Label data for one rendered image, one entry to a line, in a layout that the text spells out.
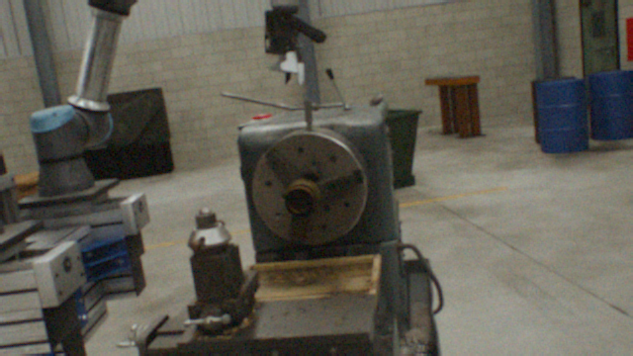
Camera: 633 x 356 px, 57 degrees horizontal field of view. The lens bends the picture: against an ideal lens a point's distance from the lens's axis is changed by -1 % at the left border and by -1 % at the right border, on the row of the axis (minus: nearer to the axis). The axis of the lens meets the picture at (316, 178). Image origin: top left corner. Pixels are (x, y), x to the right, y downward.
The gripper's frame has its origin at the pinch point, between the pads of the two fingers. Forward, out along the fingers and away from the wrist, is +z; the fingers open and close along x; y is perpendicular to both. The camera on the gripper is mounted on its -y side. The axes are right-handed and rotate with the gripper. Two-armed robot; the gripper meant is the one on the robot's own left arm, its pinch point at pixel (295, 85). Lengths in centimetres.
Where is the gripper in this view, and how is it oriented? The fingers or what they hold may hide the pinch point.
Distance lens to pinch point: 159.1
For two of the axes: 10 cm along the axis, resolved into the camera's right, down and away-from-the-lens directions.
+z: 0.3, 9.8, 2.0
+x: 3.0, 1.8, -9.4
